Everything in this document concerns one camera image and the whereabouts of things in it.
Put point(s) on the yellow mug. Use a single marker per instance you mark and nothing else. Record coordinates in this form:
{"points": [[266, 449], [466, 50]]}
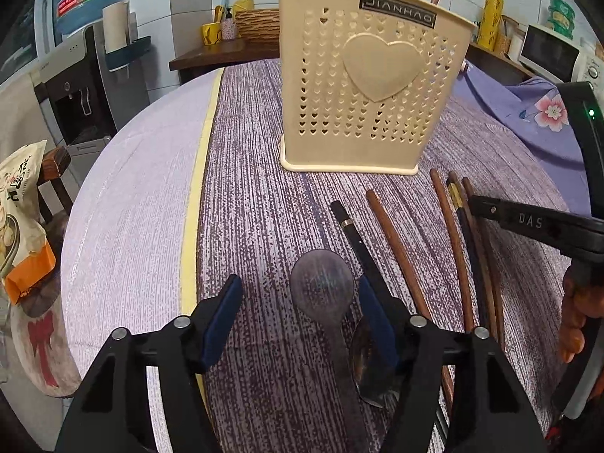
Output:
{"points": [[211, 34]]}

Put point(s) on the large steel spoon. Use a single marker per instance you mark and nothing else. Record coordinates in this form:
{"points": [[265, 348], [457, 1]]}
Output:
{"points": [[321, 283]]}

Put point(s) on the white and orange snack bag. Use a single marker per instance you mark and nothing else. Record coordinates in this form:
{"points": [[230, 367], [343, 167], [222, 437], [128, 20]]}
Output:
{"points": [[21, 207]]}

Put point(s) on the small steel spoon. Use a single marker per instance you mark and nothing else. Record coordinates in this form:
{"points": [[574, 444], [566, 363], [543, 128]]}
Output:
{"points": [[365, 373]]}

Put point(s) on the dark wooden chair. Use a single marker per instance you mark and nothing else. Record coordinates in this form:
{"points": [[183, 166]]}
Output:
{"points": [[54, 163]]}

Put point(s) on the dark wooden counter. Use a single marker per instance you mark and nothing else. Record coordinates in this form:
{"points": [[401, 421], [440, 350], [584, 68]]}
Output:
{"points": [[212, 59]]}

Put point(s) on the yellow patterned roll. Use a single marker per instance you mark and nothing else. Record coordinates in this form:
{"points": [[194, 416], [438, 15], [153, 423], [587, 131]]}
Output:
{"points": [[490, 19]]}

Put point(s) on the small pink dotted bottle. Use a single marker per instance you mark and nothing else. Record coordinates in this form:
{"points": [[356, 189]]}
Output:
{"points": [[230, 28]]}

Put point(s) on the black chopstick with gold band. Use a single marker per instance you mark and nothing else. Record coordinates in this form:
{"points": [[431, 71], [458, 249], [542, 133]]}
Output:
{"points": [[456, 194]]}

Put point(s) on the dark teal wall holder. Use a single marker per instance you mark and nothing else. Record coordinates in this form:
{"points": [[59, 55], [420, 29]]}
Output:
{"points": [[127, 56]]}

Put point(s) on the grey water dispenser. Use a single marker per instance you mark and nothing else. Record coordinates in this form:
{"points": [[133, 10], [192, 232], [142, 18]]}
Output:
{"points": [[71, 80]]}

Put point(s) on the woven pattern wash basin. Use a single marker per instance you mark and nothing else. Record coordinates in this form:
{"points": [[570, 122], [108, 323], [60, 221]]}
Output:
{"points": [[257, 26]]}

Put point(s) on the woven pattern jar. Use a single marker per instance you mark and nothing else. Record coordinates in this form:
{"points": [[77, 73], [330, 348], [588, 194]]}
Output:
{"points": [[503, 43]]}

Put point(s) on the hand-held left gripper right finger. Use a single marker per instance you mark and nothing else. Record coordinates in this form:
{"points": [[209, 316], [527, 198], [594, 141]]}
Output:
{"points": [[377, 321]]}

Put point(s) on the black chopstick with silver band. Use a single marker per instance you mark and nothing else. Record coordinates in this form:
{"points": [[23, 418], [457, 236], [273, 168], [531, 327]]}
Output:
{"points": [[351, 233]]}

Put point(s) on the white microwave oven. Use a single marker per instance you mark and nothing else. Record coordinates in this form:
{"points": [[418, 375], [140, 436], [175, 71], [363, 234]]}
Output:
{"points": [[547, 52]]}

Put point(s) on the purple striped tablecloth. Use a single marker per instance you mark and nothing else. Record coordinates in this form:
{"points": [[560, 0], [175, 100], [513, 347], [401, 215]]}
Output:
{"points": [[259, 198]]}

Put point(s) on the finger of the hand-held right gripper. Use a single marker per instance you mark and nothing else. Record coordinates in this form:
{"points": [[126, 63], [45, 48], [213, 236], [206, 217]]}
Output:
{"points": [[528, 222]]}

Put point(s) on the wooden side cabinet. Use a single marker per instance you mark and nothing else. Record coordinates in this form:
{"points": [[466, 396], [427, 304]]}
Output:
{"points": [[495, 63]]}

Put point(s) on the beige perforated utensil holder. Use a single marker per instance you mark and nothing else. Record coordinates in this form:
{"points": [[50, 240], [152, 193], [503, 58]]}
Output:
{"points": [[377, 118]]}

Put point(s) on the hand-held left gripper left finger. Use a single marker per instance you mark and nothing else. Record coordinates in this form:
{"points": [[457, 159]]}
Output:
{"points": [[224, 311]]}

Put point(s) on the person's right hand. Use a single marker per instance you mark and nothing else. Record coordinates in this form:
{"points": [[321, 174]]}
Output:
{"points": [[573, 325]]}

